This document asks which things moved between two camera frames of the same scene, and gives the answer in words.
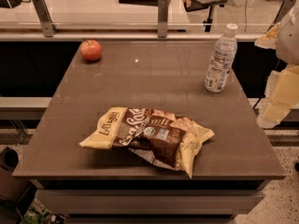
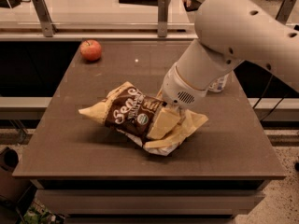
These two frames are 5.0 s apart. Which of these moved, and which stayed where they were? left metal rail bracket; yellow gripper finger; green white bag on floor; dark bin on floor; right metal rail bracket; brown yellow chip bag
Moved: brown yellow chip bag; yellow gripper finger
Stayed: right metal rail bracket; dark bin on floor; left metal rail bracket; green white bag on floor
